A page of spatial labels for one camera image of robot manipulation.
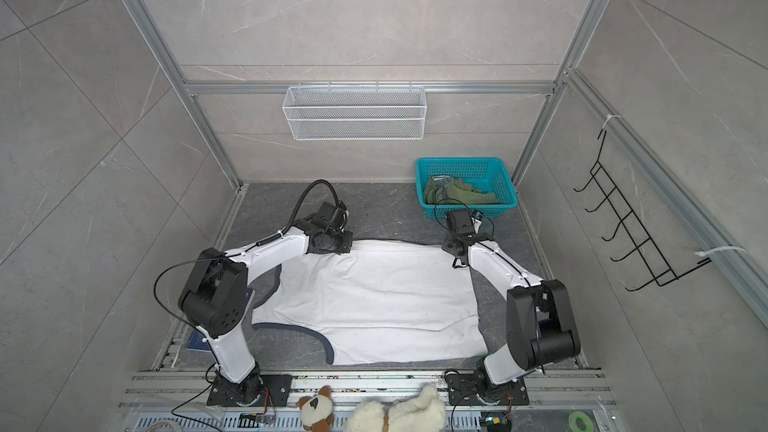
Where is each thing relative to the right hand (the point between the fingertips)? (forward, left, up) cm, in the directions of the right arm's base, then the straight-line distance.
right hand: (457, 240), depth 93 cm
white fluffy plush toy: (-45, +15, +3) cm, 48 cm away
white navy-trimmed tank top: (-15, +23, -10) cm, 30 cm away
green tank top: (+22, -1, 0) cm, 22 cm away
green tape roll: (-46, -21, -8) cm, 52 cm away
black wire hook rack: (-13, -34, +23) cm, 43 cm away
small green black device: (-46, -3, -9) cm, 47 cm away
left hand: (+2, +35, 0) cm, 35 cm away
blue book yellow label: (-27, +77, -7) cm, 81 cm away
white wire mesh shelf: (+36, +33, +24) cm, 54 cm away
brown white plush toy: (-44, +40, -5) cm, 59 cm away
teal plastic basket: (+34, -19, -4) cm, 39 cm away
